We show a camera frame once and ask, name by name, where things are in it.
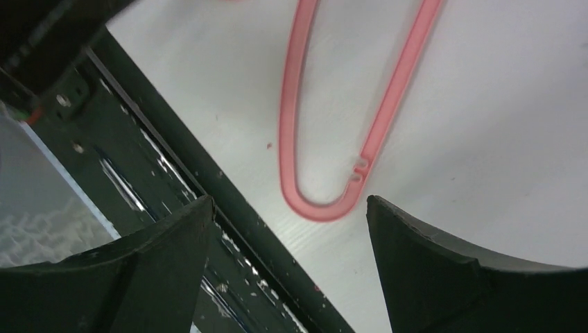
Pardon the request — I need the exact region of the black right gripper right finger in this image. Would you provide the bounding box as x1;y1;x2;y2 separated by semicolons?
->
366;196;587;332

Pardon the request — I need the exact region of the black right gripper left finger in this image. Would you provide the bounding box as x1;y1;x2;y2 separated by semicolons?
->
1;196;215;332

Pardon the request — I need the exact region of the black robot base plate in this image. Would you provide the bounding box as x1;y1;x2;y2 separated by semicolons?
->
33;31;351;332

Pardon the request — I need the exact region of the pink plastic hanger lowest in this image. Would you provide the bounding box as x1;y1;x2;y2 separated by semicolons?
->
278;0;443;223

